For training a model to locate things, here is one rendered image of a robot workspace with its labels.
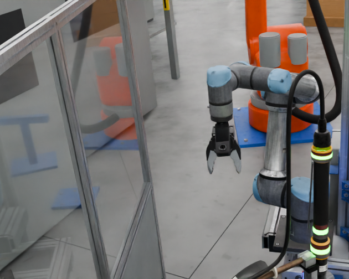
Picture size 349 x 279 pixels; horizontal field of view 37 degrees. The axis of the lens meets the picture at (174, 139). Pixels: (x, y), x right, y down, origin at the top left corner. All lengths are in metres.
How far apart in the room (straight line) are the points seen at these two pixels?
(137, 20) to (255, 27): 1.31
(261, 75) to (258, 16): 3.62
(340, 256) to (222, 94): 0.94
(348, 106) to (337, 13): 7.29
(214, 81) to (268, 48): 3.40
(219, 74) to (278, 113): 0.52
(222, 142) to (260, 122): 3.71
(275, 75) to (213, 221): 2.60
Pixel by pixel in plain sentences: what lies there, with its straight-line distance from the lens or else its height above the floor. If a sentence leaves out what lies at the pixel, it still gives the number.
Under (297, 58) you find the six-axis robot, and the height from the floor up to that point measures 0.80.
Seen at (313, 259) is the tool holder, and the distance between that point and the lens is 1.28.
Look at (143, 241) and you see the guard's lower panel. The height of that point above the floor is 0.84.
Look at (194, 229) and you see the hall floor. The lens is 4.06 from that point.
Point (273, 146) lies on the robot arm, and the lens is 2.09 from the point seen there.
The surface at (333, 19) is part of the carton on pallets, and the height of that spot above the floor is 0.13.
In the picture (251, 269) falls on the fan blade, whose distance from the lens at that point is 1.44.
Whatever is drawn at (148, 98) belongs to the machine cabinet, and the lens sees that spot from 6.05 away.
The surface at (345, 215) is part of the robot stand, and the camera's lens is 2.34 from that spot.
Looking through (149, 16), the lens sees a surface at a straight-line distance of 8.82.
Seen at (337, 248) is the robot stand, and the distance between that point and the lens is 2.31.
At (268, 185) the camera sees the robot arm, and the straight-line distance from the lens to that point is 2.12.
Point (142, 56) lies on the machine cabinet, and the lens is 5.89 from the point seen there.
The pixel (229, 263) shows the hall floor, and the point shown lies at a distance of 3.71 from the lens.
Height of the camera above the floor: 2.35
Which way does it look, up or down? 25 degrees down
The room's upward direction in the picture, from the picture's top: 7 degrees counter-clockwise
